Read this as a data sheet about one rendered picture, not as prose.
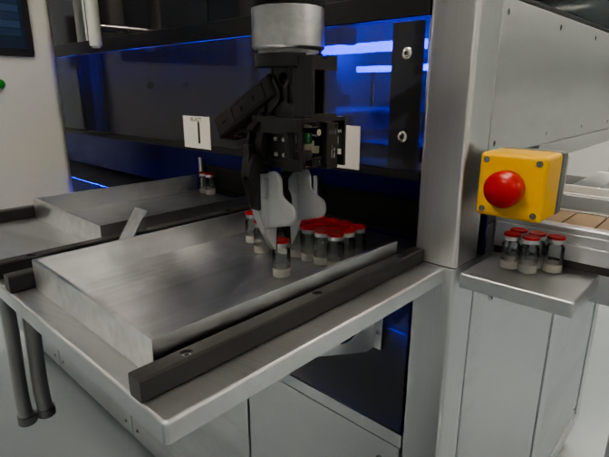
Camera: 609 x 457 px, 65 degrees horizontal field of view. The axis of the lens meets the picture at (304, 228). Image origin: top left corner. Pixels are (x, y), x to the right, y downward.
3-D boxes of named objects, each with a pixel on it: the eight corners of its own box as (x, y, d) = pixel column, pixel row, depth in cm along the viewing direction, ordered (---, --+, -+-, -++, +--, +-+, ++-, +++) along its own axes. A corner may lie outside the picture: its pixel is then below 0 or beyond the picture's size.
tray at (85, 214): (197, 189, 109) (196, 174, 108) (275, 208, 92) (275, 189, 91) (35, 218, 85) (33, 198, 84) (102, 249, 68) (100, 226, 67)
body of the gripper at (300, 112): (298, 179, 47) (297, 49, 44) (242, 170, 53) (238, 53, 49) (346, 170, 52) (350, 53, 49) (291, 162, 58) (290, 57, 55)
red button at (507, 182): (492, 200, 55) (496, 166, 54) (528, 206, 52) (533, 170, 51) (478, 207, 52) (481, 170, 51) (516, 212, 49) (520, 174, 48)
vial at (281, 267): (281, 270, 59) (281, 238, 58) (294, 275, 58) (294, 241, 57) (268, 275, 58) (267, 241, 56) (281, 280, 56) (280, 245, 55)
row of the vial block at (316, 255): (254, 238, 72) (253, 209, 71) (347, 267, 60) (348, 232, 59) (242, 241, 70) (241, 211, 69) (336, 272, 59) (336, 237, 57)
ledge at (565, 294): (501, 258, 69) (503, 247, 69) (603, 282, 61) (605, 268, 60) (458, 286, 60) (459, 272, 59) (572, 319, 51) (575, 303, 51)
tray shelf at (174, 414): (185, 194, 112) (184, 187, 112) (469, 266, 67) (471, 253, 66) (-65, 239, 79) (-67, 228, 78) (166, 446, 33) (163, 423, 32)
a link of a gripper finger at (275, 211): (284, 262, 50) (289, 175, 48) (247, 249, 54) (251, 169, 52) (304, 257, 53) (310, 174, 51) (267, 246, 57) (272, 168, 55)
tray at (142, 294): (260, 228, 78) (259, 207, 77) (396, 267, 61) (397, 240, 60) (36, 288, 54) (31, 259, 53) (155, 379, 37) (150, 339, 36)
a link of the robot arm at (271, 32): (236, 8, 48) (292, 17, 54) (236, 56, 50) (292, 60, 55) (287, -1, 43) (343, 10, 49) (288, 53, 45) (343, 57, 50)
